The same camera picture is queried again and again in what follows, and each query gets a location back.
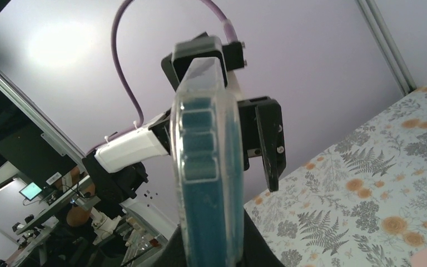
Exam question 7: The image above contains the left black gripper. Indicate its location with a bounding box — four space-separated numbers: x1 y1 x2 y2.
148 96 286 192

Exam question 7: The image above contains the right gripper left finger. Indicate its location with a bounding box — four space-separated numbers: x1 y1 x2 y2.
152 225 186 267

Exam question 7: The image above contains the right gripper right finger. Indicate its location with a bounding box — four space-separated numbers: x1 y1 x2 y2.
241 210 284 267

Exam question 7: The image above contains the black phone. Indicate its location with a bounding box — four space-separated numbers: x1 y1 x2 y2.
170 57 244 266

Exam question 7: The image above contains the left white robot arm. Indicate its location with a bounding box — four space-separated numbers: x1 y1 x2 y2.
82 96 286 204

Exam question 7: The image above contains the floral table mat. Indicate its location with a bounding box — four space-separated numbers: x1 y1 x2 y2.
245 86 427 266

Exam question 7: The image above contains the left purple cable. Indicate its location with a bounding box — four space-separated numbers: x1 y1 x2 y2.
86 0 240 156

